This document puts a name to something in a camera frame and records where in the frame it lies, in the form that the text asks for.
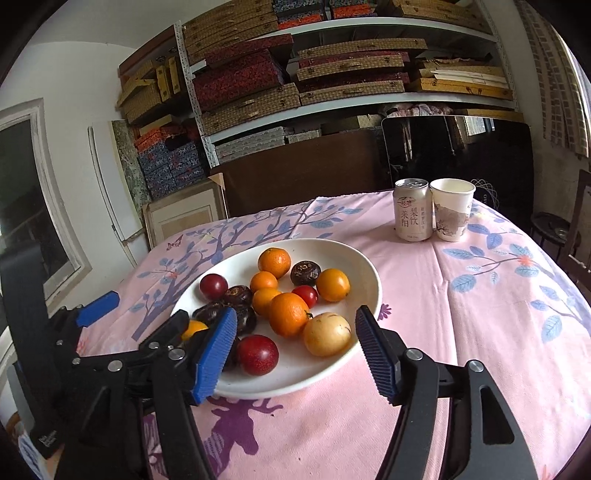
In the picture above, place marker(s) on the white window frame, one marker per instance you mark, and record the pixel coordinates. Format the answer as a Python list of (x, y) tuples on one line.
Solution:
[(55, 194)]

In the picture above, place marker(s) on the black glossy panel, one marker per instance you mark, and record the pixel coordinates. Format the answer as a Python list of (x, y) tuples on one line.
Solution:
[(503, 157)]

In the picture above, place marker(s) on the white oval plate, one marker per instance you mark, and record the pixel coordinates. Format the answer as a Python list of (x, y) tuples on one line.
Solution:
[(295, 374)]

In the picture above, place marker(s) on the dark round stool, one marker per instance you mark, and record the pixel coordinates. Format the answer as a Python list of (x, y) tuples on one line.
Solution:
[(549, 219)]

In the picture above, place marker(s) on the white drink can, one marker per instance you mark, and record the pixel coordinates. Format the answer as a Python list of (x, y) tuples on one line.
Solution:
[(413, 212)]

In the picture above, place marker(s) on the pink deer print tablecloth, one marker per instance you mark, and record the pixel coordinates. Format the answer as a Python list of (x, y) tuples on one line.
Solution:
[(461, 332)]

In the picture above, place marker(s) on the stack of blue patterned boxes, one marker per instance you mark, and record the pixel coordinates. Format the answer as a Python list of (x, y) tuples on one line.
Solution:
[(171, 166)]

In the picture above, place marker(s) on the dark brown wooden board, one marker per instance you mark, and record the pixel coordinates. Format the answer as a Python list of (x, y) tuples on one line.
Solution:
[(300, 170)]

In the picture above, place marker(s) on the small red passion fruit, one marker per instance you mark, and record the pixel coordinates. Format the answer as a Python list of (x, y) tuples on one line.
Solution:
[(306, 295)]

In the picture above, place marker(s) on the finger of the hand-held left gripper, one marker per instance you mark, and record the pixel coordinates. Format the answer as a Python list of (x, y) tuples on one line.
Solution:
[(97, 307), (166, 332)]

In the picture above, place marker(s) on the beige picture frame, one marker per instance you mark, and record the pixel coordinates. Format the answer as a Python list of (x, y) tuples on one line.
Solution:
[(184, 217)]

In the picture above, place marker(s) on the small mandarin orange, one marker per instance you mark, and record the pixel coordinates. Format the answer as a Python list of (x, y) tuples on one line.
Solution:
[(263, 280)]

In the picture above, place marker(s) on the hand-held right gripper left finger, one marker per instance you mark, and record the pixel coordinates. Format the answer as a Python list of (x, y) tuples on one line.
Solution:
[(217, 355)]

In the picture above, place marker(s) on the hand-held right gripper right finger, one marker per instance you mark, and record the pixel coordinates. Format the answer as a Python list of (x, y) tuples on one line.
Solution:
[(376, 355)]

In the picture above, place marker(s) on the beige patterned curtain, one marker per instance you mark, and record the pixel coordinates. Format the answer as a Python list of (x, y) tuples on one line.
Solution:
[(549, 69)]

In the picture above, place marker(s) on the pink bundled cloth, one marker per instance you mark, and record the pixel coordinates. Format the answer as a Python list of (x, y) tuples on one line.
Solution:
[(415, 110)]

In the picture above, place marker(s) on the white metal shelving rack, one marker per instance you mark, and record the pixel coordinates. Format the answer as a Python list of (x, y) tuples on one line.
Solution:
[(198, 99)]

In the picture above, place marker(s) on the large dark water chestnut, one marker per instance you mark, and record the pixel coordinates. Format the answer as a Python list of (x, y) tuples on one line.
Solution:
[(305, 272)]

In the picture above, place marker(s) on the grey marble slab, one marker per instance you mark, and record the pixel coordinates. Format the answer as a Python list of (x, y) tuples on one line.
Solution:
[(127, 161)]

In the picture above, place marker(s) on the orange-yellow passion fruit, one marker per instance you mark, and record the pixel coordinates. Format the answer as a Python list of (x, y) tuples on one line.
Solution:
[(332, 285), (195, 328)]

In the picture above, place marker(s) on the white leaning board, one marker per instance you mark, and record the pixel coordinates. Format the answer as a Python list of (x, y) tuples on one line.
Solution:
[(106, 184)]

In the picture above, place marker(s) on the white paper cup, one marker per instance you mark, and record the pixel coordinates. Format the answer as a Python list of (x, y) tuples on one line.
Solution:
[(450, 217)]

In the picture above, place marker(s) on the pale yellow passion fruit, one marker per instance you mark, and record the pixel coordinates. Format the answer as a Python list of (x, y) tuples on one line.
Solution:
[(327, 334)]

